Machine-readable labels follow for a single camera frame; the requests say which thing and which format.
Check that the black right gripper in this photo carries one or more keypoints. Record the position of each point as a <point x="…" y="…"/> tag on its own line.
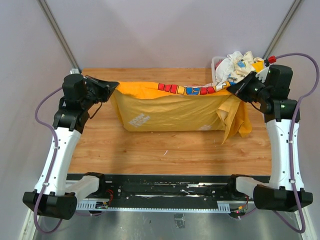
<point x="245" y="86"/>

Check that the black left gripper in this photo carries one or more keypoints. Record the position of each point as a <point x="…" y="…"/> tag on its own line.
<point x="100" y="88"/>

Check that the yellow pillowcase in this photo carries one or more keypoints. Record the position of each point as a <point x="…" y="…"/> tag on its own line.
<point x="158" y="107"/>

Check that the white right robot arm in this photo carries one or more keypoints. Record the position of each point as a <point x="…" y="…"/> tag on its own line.
<point x="285" y="191"/>

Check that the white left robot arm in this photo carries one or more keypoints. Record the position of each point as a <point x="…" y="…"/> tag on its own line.
<point x="50" y="196"/>

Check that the white crumpled cloth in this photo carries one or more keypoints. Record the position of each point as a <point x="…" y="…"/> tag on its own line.
<point x="235" y="67"/>

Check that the white plastic basket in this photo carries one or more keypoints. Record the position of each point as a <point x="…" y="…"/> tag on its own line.
<point x="216" y="60"/>

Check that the yellow cloth in basket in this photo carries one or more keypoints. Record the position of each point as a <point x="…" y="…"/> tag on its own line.
<point x="258" y="66"/>

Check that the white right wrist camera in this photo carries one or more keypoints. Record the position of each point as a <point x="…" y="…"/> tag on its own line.
<point x="262" y="75"/>

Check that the aluminium frame post left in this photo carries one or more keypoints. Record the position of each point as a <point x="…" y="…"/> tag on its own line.
<point x="75" y="68"/>

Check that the aluminium frame post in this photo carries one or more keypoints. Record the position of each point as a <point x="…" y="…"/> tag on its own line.
<point x="294" y="7"/>
<point x="75" y="68"/>

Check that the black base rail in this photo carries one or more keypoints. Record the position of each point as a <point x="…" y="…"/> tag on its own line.
<point x="215" y="187"/>

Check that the aluminium frame post right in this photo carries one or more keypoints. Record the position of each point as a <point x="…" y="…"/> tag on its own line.
<point x="294" y="7"/>

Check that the white cable duct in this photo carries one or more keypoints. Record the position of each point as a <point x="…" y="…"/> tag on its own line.
<point x="156" y="204"/>

